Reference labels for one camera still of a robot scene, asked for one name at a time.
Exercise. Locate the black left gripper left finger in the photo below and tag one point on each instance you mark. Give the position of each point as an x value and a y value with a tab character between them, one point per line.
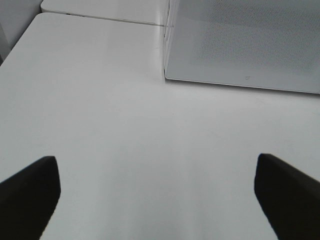
28	200

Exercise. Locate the white microwave door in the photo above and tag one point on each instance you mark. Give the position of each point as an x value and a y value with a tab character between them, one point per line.
268	44

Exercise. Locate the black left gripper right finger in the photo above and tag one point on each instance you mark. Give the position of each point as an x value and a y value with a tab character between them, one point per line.
289	198

